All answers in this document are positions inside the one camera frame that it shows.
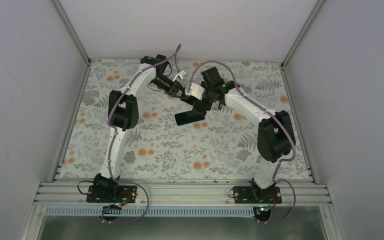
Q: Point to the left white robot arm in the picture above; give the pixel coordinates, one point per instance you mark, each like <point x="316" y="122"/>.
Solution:
<point x="123" y="116"/>

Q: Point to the aluminium frame left rail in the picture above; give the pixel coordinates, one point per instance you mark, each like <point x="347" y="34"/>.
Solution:
<point x="76" y="90"/>

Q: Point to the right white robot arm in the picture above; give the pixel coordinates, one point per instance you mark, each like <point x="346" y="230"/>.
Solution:
<point x="275" y="142"/>

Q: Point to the phone in light blue case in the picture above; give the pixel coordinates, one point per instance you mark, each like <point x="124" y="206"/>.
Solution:
<point x="188" y="117"/>

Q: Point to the aluminium frame right rail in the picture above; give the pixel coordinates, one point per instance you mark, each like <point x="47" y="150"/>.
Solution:
<point x="291" y="85"/>

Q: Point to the aluminium front rail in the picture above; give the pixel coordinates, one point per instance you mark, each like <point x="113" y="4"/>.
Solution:
<point x="166" y="193"/>

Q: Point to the aluminium frame rail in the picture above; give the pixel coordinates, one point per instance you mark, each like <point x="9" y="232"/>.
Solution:
<point x="291" y="85"/>
<point x="76" y="90"/>

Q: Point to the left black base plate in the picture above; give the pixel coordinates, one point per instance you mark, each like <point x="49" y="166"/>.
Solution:
<point x="119" y="194"/>

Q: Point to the white slotted cable duct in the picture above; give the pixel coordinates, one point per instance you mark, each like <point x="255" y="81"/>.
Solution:
<point x="153" y="211"/>

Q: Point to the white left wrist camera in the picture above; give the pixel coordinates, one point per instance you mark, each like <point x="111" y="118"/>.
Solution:
<point x="179" y="76"/>

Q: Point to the floral patterned table mat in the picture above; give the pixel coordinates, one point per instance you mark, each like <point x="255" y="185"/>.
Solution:
<point x="223" y="146"/>

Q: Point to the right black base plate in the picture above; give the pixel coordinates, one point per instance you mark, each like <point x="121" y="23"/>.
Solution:
<point x="254" y="195"/>

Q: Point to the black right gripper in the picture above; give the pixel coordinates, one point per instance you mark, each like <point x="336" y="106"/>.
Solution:
<point x="198" y="104"/>

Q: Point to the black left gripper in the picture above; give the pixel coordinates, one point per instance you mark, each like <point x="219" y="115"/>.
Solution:
<point x="174" y="89"/>

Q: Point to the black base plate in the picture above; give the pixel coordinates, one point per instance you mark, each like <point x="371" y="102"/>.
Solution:
<point x="119" y="194"/>
<point x="254" y="195"/>

